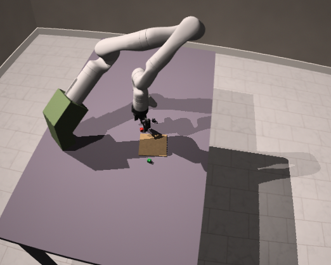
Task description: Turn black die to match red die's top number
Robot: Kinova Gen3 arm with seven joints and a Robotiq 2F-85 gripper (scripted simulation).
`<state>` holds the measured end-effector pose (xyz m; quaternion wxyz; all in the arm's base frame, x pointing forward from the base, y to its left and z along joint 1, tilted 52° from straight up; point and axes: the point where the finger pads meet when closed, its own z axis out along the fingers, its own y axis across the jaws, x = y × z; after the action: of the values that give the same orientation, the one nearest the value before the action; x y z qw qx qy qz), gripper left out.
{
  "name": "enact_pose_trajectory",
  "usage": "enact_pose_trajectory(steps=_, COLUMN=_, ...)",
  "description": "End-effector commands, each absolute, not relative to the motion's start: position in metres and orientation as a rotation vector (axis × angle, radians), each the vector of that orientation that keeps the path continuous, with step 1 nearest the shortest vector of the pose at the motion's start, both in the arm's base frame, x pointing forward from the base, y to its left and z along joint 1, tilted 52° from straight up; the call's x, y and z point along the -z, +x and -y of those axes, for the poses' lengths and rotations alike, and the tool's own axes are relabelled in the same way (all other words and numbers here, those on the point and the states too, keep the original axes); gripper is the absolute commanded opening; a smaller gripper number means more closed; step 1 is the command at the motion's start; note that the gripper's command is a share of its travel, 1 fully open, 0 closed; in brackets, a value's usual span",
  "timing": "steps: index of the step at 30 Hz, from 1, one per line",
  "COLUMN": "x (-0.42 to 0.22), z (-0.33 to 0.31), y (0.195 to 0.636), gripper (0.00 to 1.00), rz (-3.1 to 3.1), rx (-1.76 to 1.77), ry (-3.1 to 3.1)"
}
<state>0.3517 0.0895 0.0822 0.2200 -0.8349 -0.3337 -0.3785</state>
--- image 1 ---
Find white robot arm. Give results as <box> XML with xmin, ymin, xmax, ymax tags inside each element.
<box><xmin>65</xmin><ymin>16</ymin><xmax>205</xmax><ymax>112</ymax></box>

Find brown flat mat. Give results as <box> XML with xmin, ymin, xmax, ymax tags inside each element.
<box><xmin>138</xmin><ymin>134</ymin><xmax>167</xmax><ymax>157</ymax></box>

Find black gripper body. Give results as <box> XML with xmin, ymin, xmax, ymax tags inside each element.
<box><xmin>133</xmin><ymin>108</ymin><xmax>148</xmax><ymax>120</ymax></box>

